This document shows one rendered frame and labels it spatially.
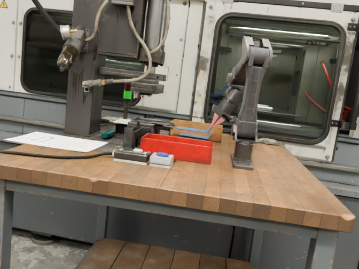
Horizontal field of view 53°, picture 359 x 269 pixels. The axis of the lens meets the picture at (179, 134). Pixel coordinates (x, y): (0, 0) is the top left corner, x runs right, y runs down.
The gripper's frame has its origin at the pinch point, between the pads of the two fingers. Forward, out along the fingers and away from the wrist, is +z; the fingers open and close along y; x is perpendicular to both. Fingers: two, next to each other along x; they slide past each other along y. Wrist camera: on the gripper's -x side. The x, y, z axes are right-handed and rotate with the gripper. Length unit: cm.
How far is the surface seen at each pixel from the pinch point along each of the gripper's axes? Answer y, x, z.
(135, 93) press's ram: 31.9, 17.3, 4.8
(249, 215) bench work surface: -18, 68, 5
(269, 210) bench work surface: -21, 68, 1
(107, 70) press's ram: 47.4, 13.1, 5.2
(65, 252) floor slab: 24, -55, 125
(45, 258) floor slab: 30, -43, 129
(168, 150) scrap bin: 8.0, 34.3, 11.5
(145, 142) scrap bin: 16.2, 34.4, 14.2
